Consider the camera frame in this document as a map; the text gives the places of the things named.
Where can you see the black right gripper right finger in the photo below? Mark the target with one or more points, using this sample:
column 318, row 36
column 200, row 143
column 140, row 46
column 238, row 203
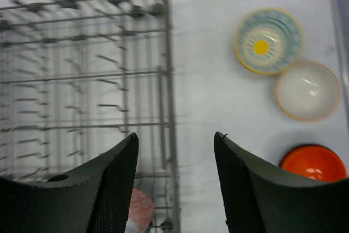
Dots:
column 261, row 197

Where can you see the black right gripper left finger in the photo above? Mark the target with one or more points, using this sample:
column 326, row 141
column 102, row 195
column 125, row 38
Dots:
column 93, row 197

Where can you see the pink rimmed white bowl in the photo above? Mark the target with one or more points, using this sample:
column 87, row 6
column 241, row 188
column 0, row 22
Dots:
column 141, row 212

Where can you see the orange bowl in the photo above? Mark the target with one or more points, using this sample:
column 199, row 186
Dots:
column 314, row 161

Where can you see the beige white bowl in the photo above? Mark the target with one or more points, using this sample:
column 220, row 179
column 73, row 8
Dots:
column 307, row 91

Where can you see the grey wire dish rack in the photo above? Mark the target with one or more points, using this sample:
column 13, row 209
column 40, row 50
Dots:
column 78, row 76

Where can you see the floral white bowl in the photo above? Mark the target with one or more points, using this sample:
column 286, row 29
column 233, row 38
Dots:
column 268, row 40

